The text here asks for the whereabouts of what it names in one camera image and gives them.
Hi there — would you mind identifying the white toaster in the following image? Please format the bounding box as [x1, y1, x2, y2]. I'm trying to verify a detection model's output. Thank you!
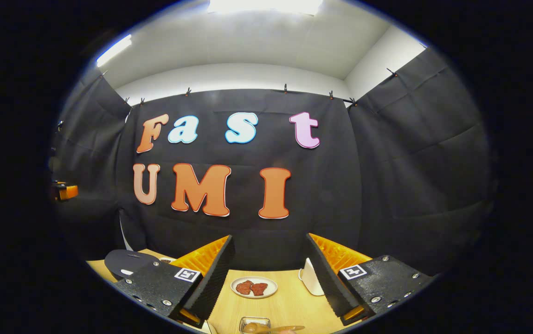
[298, 257, 325, 296]

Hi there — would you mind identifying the black and silver rice cooker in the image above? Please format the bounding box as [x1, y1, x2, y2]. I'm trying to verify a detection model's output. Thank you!
[104, 249, 159, 280]

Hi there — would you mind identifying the wire chopstick holder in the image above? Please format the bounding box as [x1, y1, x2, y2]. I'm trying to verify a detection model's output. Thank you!
[239, 316, 271, 334]

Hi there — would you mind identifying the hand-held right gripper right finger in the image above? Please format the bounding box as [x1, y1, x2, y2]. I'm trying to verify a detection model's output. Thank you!
[304, 233, 435, 326]

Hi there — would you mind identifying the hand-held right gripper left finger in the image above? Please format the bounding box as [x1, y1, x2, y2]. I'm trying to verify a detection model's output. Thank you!
[114, 234, 237, 329]

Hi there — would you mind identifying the white plate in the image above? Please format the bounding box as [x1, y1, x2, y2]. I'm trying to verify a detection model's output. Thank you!
[231, 276, 278, 299]

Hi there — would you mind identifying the black backdrop cloth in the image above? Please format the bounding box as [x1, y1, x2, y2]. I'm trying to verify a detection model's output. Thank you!
[49, 49, 492, 279]

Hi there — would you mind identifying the wooden spoon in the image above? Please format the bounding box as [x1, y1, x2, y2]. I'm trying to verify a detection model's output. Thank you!
[243, 322, 306, 334]

